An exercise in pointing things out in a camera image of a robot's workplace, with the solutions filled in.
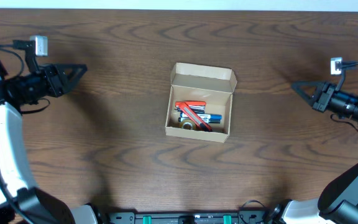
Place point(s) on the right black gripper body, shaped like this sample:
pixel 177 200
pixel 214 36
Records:
pixel 342 104

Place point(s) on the black marker pen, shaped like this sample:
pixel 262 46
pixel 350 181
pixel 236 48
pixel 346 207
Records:
pixel 207 120

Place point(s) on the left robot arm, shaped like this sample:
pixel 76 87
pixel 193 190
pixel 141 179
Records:
pixel 19 193

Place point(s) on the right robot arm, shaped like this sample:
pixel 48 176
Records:
pixel 338 202

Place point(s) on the orange utility knife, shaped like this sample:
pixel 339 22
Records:
pixel 194 117

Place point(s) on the blue marker pen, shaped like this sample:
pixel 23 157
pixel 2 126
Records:
pixel 203 116

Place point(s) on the yellow tape roll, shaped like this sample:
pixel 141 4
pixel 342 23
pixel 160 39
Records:
pixel 188 124

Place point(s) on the cardboard box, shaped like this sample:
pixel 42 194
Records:
pixel 213 85

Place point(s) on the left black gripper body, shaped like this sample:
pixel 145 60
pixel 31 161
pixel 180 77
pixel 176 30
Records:
pixel 33 84

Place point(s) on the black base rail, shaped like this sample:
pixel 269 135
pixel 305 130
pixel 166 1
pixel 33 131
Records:
pixel 257 216

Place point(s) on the red and black stapler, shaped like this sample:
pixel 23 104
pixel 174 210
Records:
pixel 196 106

